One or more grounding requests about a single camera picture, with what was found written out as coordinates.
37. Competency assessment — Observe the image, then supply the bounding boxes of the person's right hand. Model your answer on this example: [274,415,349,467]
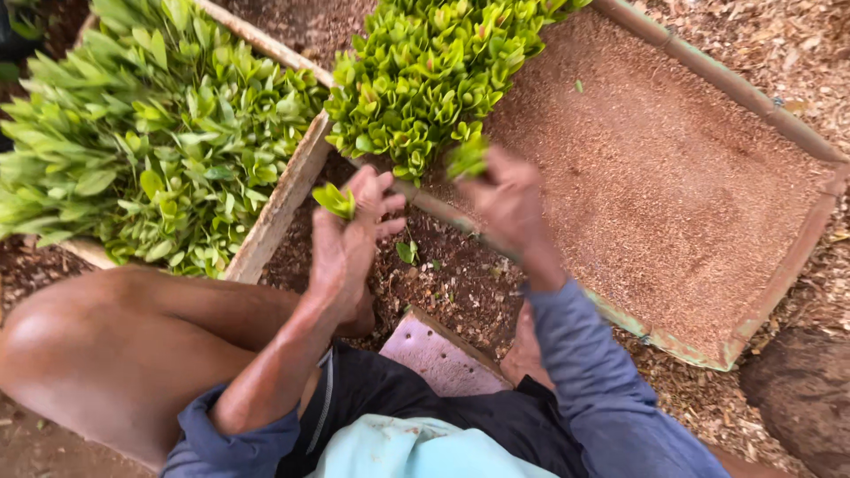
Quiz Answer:
[457,146,570,294]

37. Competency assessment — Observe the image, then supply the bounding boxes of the person's left hand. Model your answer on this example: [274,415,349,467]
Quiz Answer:
[309,166,407,316]

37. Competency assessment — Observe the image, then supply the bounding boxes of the small green plant cutting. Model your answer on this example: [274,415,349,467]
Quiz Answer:
[312,182,357,221]
[447,135,490,181]

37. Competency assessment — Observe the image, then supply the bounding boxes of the wooden crate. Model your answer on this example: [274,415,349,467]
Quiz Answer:
[56,0,337,286]

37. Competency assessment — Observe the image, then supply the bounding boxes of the bed of planted green cuttings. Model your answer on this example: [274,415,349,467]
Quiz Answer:
[324,0,593,188]

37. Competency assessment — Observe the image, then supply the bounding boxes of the metal-framed sawdust tray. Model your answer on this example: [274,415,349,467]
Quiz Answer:
[345,0,850,373]

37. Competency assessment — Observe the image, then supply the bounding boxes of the person's right leg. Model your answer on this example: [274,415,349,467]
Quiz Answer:
[499,302,556,391]

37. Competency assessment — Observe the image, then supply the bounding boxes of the person's leg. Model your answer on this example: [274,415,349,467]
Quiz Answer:
[499,302,556,391]
[0,266,323,474]

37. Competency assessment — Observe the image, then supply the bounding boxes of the dark shorts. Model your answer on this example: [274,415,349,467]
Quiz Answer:
[275,339,591,478]

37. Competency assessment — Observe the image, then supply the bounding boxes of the batch of loose green cuttings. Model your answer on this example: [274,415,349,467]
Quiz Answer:
[0,0,331,280]

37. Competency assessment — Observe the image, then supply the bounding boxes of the light teal cloth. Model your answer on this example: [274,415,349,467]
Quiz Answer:
[307,414,560,478]

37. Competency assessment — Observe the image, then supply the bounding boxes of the blue long-sleeved shirt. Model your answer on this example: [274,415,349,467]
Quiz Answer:
[159,384,303,478]

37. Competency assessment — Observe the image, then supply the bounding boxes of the person's left leg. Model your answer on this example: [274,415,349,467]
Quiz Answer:
[0,266,323,474]

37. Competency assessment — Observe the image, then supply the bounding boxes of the brown rock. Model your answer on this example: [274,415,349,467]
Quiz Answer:
[739,325,850,478]

